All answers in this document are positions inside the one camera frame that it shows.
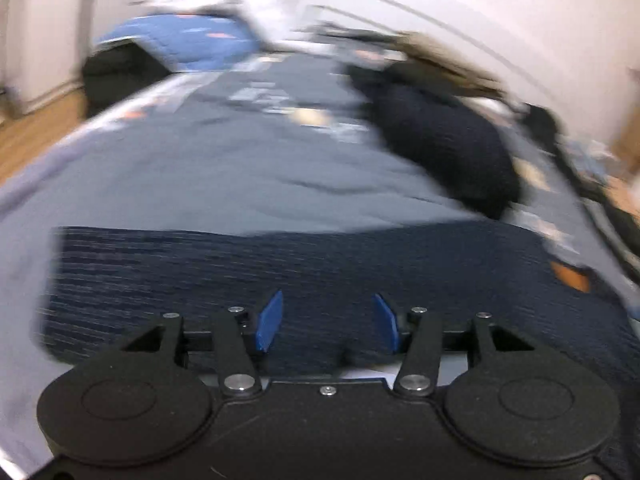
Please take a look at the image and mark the white wardrobe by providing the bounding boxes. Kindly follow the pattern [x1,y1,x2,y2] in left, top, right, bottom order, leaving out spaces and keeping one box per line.
[0,0,97,117]

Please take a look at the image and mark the tan folded blanket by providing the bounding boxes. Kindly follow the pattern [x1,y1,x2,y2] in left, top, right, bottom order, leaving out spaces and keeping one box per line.
[394,29,507,99]

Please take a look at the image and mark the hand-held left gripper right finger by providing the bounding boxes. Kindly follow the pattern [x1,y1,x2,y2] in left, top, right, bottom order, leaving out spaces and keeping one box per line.
[373,292,543,397]

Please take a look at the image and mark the black knit sweater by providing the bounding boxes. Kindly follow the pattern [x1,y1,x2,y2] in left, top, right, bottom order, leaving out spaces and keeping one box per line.
[347,60,524,222]

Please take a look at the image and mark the white clothing pile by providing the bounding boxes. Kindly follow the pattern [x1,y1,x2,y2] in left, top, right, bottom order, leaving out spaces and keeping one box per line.
[149,0,312,52]

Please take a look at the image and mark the navy patterned garment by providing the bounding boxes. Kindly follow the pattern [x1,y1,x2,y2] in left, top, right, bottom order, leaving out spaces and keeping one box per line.
[39,225,640,466]

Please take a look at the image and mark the folded black clothes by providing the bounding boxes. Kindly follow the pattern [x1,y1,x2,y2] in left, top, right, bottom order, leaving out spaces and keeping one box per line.
[520,102,640,282]

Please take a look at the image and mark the grey printed bed quilt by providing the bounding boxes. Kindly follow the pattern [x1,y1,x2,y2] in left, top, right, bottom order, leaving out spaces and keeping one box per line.
[0,52,640,471]

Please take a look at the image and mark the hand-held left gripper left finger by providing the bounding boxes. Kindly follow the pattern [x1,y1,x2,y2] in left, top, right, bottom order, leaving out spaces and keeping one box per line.
[119,289,285,397]

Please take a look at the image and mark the blue blanket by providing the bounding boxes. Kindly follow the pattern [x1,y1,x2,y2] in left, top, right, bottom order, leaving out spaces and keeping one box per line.
[94,11,282,74]

